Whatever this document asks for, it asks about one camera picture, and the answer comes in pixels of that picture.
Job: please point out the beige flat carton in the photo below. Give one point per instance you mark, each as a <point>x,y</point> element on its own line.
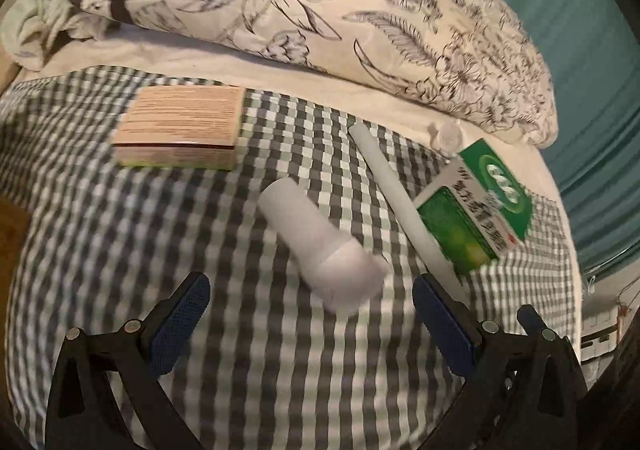
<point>185,115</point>

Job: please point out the floral patterned pillow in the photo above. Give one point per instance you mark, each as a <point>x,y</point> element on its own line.
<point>350,5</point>

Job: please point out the small white round cap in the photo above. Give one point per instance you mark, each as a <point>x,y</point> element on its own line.
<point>445,136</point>

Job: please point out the long white tube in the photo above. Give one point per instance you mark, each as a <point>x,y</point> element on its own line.
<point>385,175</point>

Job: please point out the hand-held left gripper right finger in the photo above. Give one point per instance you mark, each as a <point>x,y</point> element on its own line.
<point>442,325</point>

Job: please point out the green and white medicine box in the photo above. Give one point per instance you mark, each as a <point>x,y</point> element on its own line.
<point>460,225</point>

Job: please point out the white plastic bottle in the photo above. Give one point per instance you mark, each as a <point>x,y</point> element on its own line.
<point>310,235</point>

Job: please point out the teal curtain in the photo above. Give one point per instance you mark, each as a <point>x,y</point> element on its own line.
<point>590,55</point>

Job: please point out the grey checked cloth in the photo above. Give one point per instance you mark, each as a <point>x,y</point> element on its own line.
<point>275,380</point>

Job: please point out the white storage rack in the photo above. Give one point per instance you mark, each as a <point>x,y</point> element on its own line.
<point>602,330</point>

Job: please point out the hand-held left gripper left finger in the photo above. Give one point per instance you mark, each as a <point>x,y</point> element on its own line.
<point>180,320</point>

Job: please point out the light green towel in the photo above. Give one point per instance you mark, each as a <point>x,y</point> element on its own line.
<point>25,25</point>

